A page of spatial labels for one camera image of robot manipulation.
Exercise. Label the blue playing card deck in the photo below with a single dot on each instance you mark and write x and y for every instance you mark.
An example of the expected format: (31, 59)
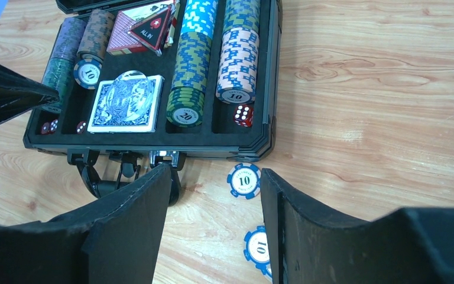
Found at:
(101, 121)

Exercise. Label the red single die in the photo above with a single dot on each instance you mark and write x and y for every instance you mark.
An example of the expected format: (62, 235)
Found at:
(81, 127)

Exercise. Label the red triangular card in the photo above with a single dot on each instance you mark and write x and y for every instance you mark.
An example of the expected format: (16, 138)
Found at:
(152, 31)

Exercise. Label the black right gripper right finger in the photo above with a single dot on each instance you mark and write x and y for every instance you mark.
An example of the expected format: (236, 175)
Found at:
(311, 242)

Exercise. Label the dark green poker chip stack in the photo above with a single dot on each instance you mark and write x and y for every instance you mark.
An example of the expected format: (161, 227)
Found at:
(242, 13)

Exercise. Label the red playing card deck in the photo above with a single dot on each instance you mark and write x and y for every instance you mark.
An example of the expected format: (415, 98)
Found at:
(121, 43)

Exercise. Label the pink white poker chip stack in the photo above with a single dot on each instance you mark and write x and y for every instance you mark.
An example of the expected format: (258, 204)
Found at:
(238, 66)

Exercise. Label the blue yellow poker chip stack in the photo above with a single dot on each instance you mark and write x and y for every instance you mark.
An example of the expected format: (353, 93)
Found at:
(192, 61)

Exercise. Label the purple poker chip stack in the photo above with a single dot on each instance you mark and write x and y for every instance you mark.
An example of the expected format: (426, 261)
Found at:
(68, 39)

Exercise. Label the red die pair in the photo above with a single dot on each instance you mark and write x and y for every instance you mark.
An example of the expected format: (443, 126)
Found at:
(49, 127)

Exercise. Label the blue white chip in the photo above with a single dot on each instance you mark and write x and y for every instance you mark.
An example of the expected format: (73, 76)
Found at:
(266, 271)

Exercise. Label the red die by chips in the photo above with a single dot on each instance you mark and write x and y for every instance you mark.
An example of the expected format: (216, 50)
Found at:
(243, 115)

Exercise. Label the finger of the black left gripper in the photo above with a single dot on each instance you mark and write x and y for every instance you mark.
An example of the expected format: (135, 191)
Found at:
(19, 94)

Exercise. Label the light blue poker chip stack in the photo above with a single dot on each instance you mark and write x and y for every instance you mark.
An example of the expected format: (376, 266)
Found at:
(200, 17)

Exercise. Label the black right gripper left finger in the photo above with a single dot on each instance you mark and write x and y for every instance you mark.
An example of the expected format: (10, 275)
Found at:
(114, 239)

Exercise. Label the clear pink dealer button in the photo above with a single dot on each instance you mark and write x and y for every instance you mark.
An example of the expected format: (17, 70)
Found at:
(130, 96)

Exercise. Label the teal poker chip stack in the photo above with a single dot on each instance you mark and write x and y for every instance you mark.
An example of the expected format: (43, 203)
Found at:
(58, 75)

